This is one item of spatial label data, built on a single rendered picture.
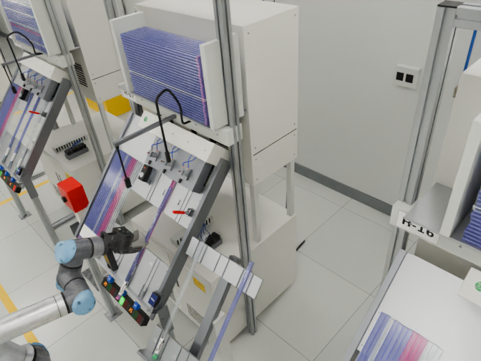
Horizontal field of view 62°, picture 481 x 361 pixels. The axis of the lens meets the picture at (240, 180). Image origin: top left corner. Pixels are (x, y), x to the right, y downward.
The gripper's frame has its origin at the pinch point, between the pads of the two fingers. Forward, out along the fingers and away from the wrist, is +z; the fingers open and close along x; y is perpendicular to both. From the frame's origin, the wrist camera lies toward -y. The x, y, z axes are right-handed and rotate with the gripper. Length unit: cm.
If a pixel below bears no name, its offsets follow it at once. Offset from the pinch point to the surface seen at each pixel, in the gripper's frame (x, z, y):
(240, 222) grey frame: -13.3, 40.7, 11.6
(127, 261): 16.8, 7.3, -19.4
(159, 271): -3.6, 8.9, -13.0
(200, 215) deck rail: -10.0, 17.2, 15.9
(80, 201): 90, 21, -23
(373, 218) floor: -14, 201, -2
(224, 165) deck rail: -10.0, 23.0, 37.7
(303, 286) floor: -14, 125, -44
